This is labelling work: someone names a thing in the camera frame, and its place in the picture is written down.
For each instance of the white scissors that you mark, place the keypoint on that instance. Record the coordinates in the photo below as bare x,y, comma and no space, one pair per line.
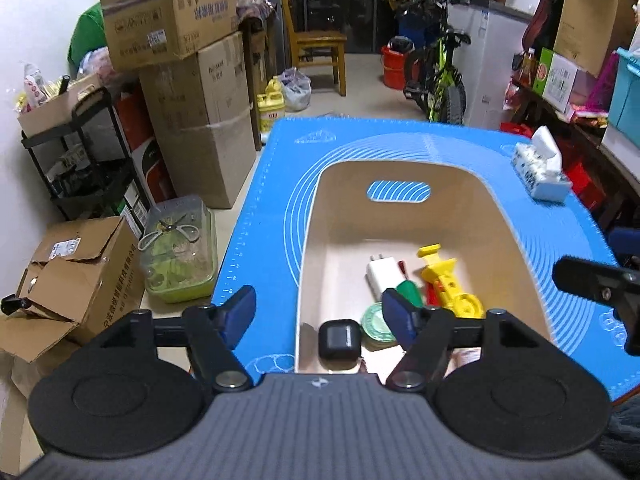
172,228

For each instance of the green black bicycle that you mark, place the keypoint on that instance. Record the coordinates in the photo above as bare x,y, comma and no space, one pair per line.
440,80

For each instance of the red black carton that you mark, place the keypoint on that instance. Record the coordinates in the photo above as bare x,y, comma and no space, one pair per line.
145,160

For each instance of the wooden chair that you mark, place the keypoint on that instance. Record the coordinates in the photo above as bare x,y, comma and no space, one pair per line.
315,40

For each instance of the red plastic bucket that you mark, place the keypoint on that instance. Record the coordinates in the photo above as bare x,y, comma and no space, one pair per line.
395,67

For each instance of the green tape roll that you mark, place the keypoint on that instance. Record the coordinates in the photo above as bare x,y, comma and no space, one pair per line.
375,325

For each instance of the magenta paper bag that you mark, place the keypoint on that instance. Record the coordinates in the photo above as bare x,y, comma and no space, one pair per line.
602,85

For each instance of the glass balcony door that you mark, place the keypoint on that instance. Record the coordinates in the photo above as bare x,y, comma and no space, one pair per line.
340,5

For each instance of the dark wooden side table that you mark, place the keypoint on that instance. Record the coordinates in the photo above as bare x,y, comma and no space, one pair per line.
585,132

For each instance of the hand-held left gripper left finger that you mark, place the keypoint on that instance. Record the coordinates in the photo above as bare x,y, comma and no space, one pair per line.
240,310

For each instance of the yellow toy vehicle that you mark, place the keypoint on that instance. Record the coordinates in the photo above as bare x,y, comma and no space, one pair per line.
445,272

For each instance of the white charger plug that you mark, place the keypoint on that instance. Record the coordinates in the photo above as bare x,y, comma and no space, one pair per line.
380,277

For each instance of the black metal rack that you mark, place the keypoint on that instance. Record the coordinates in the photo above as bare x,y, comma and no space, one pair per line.
95,160

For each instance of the red paper bag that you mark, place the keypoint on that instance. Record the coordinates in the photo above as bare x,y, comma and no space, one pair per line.
585,185

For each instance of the clear plastic bag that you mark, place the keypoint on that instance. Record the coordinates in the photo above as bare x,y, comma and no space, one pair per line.
297,87

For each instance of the white tissue box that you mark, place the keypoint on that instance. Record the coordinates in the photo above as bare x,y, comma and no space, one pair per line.
545,182

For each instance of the white flat box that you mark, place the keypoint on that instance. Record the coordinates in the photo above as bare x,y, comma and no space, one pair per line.
622,142

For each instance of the torn cardboard box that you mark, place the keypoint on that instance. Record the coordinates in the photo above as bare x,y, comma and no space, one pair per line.
75,280

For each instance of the black rounded case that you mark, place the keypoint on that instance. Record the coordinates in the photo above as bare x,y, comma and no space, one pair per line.
340,337

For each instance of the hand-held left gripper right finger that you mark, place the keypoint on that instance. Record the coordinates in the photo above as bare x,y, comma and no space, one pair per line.
397,312

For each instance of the white chest freezer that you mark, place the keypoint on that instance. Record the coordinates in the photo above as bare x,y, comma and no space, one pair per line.
495,60

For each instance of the open cardboard box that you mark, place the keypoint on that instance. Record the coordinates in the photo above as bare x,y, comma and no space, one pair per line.
55,107

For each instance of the beige plastic storage bin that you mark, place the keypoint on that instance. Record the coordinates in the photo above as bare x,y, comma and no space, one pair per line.
345,210

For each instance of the green cloth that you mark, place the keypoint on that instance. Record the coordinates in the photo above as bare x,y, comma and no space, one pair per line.
85,40

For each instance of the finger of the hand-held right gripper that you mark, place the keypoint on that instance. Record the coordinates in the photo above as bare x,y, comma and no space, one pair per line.
580,275

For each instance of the large cardboard box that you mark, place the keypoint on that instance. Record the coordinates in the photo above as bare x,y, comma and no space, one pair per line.
200,125

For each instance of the taped cardboard box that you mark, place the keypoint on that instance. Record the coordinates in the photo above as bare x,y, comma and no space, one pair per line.
165,20

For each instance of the green white carton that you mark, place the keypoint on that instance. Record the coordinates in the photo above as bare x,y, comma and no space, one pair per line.
555,80

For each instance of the dark cloth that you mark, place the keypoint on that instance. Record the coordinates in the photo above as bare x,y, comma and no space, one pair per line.
622,440

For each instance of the yellow plastic jug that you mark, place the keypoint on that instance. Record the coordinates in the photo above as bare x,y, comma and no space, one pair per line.
270,107

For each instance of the green clear lidded container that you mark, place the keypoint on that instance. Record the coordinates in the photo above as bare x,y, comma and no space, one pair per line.
180,275

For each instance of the orange drink bottle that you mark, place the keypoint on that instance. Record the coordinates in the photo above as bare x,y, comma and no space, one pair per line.
527,67

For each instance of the blue plastic storage tub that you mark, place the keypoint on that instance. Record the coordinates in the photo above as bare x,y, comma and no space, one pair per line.
627,90

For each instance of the flat brown cardboard box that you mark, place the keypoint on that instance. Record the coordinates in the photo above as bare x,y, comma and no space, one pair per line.
590,20

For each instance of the blue silicone mat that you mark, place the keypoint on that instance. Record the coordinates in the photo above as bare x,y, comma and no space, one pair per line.
280,170

